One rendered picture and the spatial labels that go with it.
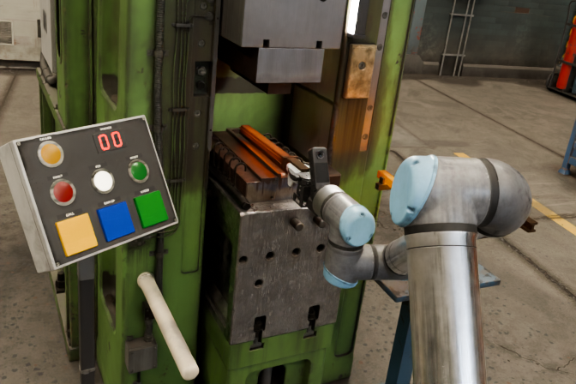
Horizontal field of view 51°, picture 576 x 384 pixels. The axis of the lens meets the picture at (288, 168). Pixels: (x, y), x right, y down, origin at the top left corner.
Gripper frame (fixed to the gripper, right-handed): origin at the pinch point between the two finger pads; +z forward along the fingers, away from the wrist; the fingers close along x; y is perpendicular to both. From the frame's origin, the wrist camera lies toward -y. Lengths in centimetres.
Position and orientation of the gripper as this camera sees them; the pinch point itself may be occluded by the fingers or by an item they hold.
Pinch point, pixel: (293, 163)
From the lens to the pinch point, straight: 173.2
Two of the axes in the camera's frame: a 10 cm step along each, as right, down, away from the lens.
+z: -4.4, -3.8, 8.1
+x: 8.9, -0.6, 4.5
